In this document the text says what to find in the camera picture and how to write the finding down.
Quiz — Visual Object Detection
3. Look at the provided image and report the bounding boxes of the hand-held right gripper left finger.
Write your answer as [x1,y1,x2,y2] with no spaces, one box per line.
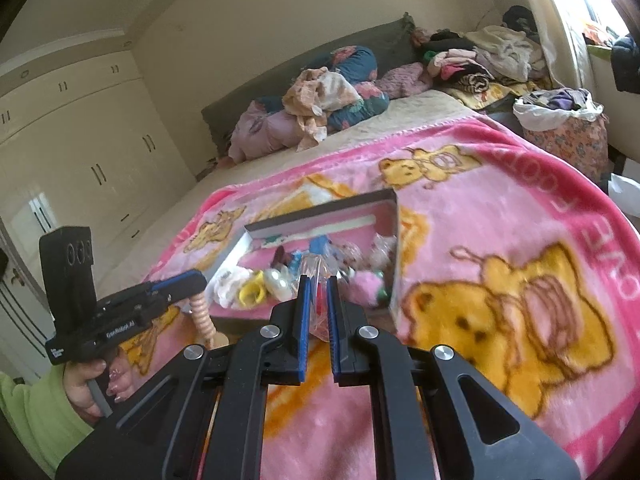
[55,274,313,480]

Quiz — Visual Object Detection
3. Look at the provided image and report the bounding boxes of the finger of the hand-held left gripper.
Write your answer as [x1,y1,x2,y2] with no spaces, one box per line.
[132,269,207,297]
[142,290,193,317]

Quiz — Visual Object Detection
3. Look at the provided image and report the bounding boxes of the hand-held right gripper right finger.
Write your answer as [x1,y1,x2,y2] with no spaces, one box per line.
[327,276,581,480]

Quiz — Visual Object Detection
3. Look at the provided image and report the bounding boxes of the clear plastic jewelry bag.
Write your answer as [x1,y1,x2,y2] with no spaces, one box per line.
[297,255,341,341]

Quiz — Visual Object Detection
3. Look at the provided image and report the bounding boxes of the peach beaded bracelet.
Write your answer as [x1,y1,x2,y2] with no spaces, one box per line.
[187,292,221,347]

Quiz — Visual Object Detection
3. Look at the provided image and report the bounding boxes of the white hair clip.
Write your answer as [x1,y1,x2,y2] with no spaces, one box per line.
[264,267,293,301]

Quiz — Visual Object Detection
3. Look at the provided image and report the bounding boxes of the pink pompom hair clip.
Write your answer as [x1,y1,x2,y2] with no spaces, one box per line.
[347,269,388,308]

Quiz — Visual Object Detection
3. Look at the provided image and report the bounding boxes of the grey jewelry box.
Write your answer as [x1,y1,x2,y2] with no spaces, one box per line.
[206,189,404,333]

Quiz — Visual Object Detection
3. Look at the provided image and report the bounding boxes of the person's left forearm green sleeve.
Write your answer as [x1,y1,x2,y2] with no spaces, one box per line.
[0,370,96,478]

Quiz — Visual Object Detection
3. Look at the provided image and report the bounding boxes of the person's left hand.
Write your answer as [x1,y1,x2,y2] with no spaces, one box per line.
[62,347,133,423]

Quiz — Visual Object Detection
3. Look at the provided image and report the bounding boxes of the white scrunchie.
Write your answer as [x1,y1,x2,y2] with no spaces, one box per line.
[209,266,251,307]

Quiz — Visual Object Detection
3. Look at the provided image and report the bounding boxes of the white door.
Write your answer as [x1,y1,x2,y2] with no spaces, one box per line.
[0,215,58,386]

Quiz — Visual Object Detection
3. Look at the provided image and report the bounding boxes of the clear bags of beads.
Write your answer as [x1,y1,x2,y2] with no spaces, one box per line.
[325,232,398,276]

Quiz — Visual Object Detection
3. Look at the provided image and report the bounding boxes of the beige bed sheet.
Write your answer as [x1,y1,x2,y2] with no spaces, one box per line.
[95,87,481,286]

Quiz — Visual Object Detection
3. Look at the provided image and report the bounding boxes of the cream wardrobe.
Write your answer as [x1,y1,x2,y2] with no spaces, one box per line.
[0,30,198,376]

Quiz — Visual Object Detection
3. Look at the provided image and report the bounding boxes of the pink pillow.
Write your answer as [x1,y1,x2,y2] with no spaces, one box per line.
[227,100,301,161]

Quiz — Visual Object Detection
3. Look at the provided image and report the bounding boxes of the pink bear printed blanket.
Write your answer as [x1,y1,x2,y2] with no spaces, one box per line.
[140,115,640,480]

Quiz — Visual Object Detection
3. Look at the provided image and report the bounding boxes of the peach floral cloth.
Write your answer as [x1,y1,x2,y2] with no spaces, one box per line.
[282,67,361,151]

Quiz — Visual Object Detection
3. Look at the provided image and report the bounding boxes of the pink fuzzy garment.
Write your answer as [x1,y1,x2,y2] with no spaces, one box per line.
[377,62,433,100]

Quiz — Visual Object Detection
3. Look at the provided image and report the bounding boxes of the dark blue floral duvet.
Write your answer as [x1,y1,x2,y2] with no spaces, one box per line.
[310,45,391,131]

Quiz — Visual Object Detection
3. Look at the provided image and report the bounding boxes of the floral basket of clothes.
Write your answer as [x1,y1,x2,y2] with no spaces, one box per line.
[512,87,611,181]

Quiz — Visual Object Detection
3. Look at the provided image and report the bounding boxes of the white plastic bag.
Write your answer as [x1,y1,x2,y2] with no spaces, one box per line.
[607,172,640,216]

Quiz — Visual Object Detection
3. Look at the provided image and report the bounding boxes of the pile of clothes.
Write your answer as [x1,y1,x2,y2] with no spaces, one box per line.
[412,5,553,108]

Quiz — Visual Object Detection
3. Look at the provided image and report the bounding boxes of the cream curtain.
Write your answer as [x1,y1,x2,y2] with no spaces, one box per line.
[515,0,601,91]

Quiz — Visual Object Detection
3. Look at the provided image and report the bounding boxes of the dark jacket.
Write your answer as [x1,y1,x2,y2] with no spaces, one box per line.
[611,34,640,93]

